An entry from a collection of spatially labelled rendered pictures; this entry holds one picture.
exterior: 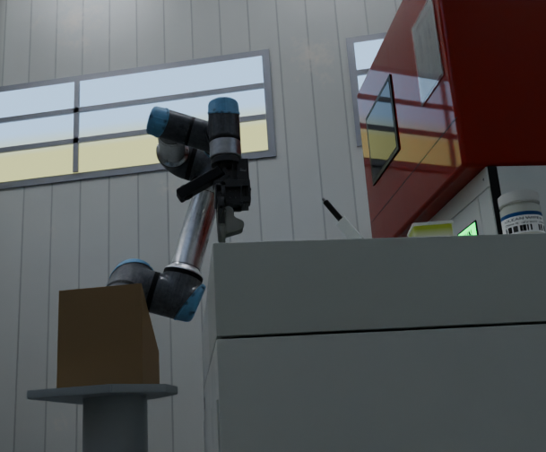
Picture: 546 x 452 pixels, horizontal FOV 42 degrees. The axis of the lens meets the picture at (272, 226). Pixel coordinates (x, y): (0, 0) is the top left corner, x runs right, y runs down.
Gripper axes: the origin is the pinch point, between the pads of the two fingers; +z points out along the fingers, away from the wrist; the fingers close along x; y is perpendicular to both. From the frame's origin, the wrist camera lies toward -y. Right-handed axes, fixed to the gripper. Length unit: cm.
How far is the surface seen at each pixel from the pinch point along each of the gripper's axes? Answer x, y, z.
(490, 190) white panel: -15, 59, -6
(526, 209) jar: -45, 51, 8
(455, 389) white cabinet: -50, 32, 38
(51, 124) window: 306, -96, -175
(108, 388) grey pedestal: 16.9, -26.7, 29.8
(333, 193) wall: 258, 86, -103
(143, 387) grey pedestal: 21.2, -18.9, 29.7
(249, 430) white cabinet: -50, 0, 42
